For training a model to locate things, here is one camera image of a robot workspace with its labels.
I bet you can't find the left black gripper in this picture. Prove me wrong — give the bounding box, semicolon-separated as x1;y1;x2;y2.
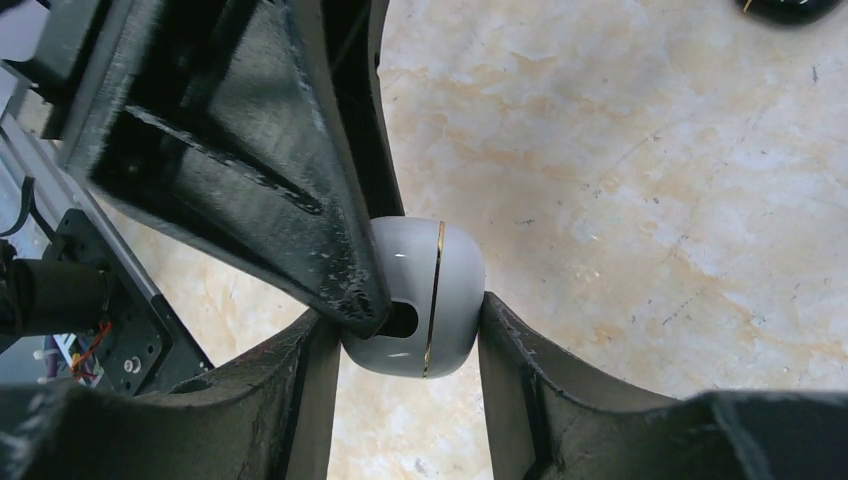
7;1;391;338

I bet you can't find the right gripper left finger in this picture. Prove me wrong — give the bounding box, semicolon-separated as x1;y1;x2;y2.
1;311;340;479

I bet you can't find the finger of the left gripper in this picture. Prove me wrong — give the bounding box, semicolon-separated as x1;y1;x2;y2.
321;0;405;218

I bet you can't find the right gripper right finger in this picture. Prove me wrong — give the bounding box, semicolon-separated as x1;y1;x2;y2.
478;293;847;479

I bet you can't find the white charging case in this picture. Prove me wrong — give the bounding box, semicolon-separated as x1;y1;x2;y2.
342;216;486;379

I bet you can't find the black round charging case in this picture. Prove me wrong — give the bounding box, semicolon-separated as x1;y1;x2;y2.
734;0;843;27

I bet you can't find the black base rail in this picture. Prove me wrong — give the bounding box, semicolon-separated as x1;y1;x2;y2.
0;112;217;399

